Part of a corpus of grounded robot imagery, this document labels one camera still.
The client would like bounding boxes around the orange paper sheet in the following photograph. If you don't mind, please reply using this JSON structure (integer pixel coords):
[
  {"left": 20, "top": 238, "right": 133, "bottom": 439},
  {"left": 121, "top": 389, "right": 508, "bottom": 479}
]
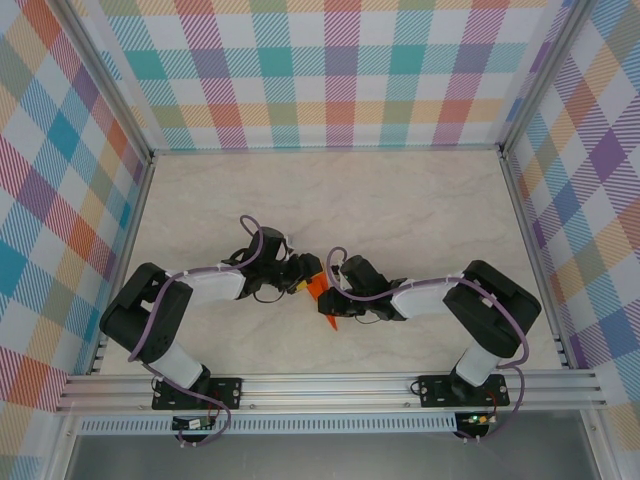
[{"left": 305, "top": 271, "right": 342, "bottom": 335}]

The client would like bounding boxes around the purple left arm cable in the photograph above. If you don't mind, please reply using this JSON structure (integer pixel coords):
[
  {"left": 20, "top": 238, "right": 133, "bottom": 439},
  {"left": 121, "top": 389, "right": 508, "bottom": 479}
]
[{"left": 128, "top": 214, "right": 266, "bottom": 448}]

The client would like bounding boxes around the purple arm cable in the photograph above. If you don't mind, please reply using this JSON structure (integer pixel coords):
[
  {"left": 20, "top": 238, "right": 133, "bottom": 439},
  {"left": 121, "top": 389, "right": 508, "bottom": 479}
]
[
  {"left": 325, "top": 246, "right": 531, "bottom": 444},
  {"left": 128, "top": 214, "right": 266, "bottom": 448}
]

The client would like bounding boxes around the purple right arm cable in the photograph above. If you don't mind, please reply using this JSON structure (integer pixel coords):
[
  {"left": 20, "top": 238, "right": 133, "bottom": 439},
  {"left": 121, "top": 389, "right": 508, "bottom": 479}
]
[{"left": 325, "top": 246, "right": 531, "bottom": 444}]

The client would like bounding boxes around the wide aluminium mounting rail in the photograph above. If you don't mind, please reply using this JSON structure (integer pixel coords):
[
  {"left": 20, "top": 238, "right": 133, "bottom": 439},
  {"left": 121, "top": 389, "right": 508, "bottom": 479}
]
[{"left": 54, "top": 369, "right": 609, "bottom": 414}]

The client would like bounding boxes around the aluminium table edge rail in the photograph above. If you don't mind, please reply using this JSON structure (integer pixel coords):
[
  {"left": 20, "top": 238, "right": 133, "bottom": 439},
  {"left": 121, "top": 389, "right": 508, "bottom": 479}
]
[
  {"left": 88, "top": 154, "right": 157, "bottom": 376},
  {"left": 151, "top": 143, "right": 505, "bottom": 157},
  {"left": 499, "top": 152, "right": 576, "bottom": 371}
]

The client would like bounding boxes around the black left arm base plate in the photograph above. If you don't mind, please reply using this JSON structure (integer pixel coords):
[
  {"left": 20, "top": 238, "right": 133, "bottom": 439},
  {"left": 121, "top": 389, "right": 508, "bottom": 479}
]
[{"left": 151, "top": 377, "right": 244, "bottom": 411}]

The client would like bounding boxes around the white slotted cable duct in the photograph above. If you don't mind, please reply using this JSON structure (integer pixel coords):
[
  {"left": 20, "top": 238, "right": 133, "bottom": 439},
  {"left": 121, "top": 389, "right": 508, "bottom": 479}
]
[{"left": 79, "top": 412, "right": 459, "bottom": 435}]

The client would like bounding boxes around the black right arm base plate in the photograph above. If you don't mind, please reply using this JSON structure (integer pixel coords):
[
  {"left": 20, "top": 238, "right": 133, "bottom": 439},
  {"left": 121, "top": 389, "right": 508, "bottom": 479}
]
[{"left": 418, "top": 373, "right": 511, "bottom": 409}]

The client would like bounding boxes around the aluminium frame post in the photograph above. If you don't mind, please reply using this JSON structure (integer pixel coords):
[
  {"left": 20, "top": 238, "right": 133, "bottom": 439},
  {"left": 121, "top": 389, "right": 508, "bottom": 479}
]
[
  {"left": 57, "top": 0, "right": 155, "bottom": 164},
  {"left": 498, "top": 0, "right": 600, "bottom": 154}
]

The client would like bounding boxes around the aluminium frame leg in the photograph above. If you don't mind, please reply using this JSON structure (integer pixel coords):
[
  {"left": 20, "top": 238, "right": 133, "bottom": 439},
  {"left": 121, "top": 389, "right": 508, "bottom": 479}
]
[
  {"left": 582, "top": 410, "right": 619, "bottom": 480},
  {"left": 47, "top": 413, "right": 81, "bottom": 480}
]

